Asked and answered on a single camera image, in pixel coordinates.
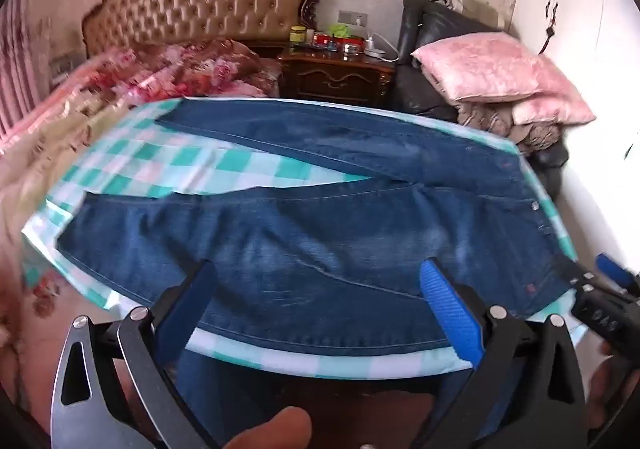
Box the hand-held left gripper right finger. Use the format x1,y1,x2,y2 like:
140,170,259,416
415,256,588,449

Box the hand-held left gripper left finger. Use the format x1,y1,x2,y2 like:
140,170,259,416
50,259,221,449

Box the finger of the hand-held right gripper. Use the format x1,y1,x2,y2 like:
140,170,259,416
552,255,596,301
594,253,634,291

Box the blue denim pants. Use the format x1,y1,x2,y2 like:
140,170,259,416
55,98,576,357

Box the person's right hand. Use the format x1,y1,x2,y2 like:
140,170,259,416
586,343,632,435

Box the person's left hand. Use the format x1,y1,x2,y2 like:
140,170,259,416
222,406,327,449

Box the green checked tablecloth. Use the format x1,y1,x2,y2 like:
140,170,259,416
22,96,591,382

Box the white wardrobe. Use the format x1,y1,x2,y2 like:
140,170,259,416
515,0,640,270

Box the brown folded clothes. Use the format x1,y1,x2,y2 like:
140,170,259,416
455,101,563,154

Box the small pink pillow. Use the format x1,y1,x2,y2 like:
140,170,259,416
512,56,597,126

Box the pink floral bedsheet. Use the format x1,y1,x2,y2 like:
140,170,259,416
0,56,166,355

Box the black leather armchair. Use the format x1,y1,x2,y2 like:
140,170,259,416
392,0,571,184

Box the large pink pillow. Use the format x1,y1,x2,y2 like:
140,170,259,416
411,34,551,104

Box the red floral quilt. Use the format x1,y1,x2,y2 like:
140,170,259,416
82,39,281,102

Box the dark wooden nightstand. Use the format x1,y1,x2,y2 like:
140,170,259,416
277,46,398,107

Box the pink striped curtain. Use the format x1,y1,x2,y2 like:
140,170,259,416
0,0,51,140

